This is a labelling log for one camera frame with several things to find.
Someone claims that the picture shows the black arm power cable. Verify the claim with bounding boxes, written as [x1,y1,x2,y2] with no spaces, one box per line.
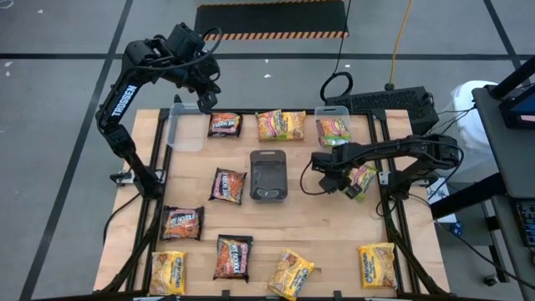
[102,192,145,247]

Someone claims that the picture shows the grey translucent plastic bin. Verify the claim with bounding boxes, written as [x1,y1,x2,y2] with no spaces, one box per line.
[249,150,288,203]

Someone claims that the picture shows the clear plastic bin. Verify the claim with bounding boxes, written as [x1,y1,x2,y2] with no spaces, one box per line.
[313,105,353,148]
[167,102,206,153]

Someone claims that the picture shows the white label box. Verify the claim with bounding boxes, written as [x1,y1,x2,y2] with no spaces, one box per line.
[425,177,459,225]

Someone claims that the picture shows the yellow chicken flavor ramen pack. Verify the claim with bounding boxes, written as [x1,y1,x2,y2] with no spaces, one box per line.
[280,110,307,140]

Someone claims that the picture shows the yellow creamy chicken ramen pack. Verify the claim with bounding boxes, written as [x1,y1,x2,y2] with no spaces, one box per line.
[148,250,187,297]
[358,242,398,290]
[267,248,316,301]

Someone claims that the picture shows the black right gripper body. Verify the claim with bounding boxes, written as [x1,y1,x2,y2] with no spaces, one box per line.
[330,155,356,185]

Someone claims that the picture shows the black keyboard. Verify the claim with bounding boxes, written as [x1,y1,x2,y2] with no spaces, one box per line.
[516,200,535,247]

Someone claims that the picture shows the packets inside bin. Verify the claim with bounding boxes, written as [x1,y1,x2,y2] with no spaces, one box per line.
[209,167,247,206]

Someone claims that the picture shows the black fire noodle pack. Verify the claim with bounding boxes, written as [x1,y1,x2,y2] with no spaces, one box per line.
[160,205,206,242]
[207,112,244,139]
[213,234,254,283]

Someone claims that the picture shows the black floor cable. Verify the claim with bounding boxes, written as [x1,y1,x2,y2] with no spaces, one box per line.
[434,221,535,292]

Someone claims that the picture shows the black monitor screen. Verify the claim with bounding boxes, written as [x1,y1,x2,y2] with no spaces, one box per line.
[499,94,535,130]

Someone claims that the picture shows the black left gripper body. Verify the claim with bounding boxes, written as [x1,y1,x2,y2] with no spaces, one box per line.
[175,52,222,95]

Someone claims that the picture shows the dark side cart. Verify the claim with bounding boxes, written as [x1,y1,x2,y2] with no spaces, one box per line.
[430,56,535,301]

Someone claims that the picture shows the black hanging cable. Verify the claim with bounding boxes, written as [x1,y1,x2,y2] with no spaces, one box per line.
[319,0,354,104]

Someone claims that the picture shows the white bag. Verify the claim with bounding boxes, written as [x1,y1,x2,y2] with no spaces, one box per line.
[450,79,499,141]

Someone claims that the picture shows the black orange-striped floor mat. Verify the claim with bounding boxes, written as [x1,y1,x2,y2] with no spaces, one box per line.
[192,0,349,42]

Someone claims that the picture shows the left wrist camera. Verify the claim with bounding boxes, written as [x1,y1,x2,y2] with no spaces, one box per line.
[166,23,206,55]

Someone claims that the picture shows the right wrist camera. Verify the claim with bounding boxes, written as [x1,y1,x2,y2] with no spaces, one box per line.
[311,150,335,173]

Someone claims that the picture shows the lime chili shrimp ramen pack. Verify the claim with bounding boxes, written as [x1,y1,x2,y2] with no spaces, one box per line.
[342,163,379,202]
[319,135,350,148]
[316,118,351,141]
[255,109,286,142]

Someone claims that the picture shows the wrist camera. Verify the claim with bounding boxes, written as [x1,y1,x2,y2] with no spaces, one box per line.
[311,150,335,173]
[166,23,206,55]

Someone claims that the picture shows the yellow hanging cable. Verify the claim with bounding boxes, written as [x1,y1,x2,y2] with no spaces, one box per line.
[387,0,415,91]

